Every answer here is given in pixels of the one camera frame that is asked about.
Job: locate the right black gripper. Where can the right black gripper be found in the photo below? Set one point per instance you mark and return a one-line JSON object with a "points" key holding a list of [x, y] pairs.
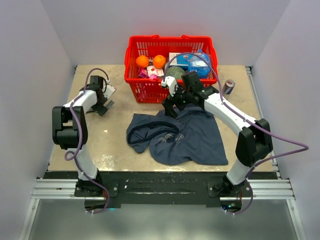
{"points": [[168, 104]]}

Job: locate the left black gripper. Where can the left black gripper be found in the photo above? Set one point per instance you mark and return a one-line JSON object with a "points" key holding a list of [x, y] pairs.
{"points": [[100, 109]]}

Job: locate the navy blue printed t-shirt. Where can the navy blue printed t-shirt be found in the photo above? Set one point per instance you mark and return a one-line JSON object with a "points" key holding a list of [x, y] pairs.
{"points": [[192, 136]]}

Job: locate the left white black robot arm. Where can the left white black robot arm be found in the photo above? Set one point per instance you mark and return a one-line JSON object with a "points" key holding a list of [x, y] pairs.
{"points": [[70, 131]]}

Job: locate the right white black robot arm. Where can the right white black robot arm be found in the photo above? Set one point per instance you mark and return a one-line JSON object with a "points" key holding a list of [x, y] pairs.
{"points": [[253, 143]]}

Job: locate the green netted melon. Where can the green netted melon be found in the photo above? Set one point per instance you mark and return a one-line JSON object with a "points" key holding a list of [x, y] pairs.
{"points": [[175, 72]]}

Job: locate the pink white small box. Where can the pink white small box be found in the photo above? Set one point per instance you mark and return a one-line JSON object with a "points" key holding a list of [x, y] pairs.
{"points": [[152, 70]]}

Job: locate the magenta small box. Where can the magenta small box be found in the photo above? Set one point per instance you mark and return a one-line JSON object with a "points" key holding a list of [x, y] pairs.
{"points": [[143, 73]]}

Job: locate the right orange fruit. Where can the right orange fruit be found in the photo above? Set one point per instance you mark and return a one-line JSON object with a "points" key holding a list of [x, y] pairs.
{"points": [[159, 61]]}

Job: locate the orange fruit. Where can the orange fruit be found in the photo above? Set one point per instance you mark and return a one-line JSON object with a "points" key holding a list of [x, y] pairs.
{"points": [[142, 61], [159, 61]]}

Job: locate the blue plastic snack bag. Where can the blue plastic snack bag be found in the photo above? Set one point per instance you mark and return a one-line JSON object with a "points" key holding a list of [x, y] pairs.
{"points": [[195, 64]]}

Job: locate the blue white carton box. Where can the blue white carton box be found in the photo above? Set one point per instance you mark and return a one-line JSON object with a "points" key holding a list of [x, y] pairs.
{"points": [[181, 61]]}

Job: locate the left orange fruit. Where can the left orange fruit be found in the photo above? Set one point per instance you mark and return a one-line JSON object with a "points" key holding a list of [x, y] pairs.
{"points": [[142, 61]]}

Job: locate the silver blue energy drink can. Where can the silver blue energy drink can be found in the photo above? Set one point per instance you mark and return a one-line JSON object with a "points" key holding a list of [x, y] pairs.
{"points": [[228, 87]]}

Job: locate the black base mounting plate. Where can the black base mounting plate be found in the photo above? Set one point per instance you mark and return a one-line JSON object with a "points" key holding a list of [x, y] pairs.
{"points": [[162, 188]]}

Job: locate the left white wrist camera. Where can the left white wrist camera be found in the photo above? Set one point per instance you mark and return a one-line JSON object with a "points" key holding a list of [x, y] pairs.
{"points": [[109, 91]]}

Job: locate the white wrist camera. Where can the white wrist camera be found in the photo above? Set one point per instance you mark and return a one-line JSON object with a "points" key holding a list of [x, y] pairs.
{"points": [[109, 91], [170, 83]]}

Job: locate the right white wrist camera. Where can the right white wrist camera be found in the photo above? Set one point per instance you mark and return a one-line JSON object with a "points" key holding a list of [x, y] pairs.
{"points": [[170, 83]]}

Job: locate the aluminium extrusion rail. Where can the aluminium extrusion rail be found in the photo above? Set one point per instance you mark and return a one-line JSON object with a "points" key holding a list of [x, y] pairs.
{"points": [[269, 189]]}

